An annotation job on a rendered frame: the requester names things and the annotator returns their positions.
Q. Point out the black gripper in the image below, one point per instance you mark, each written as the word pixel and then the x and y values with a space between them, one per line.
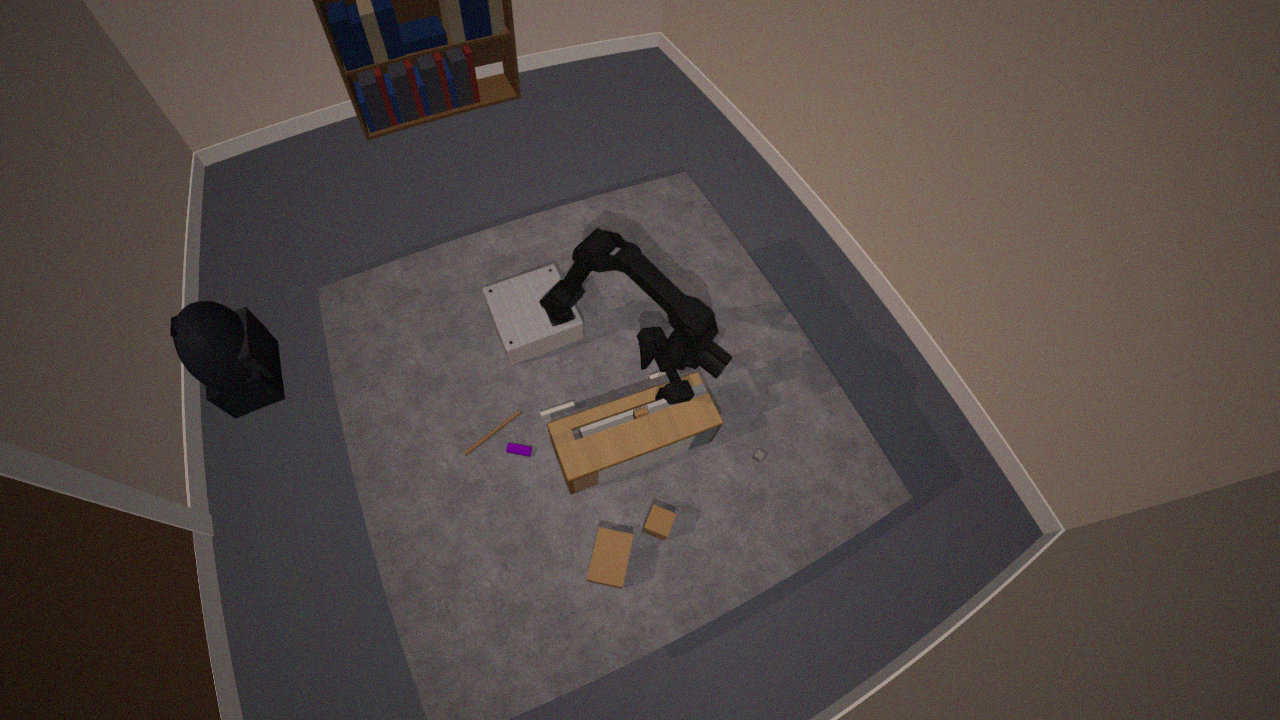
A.
pixel 654 345

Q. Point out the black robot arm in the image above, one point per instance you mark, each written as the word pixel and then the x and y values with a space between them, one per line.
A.
pixel 693 321

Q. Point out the brown flat bar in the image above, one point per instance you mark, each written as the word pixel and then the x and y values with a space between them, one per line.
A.
pixel 491 433

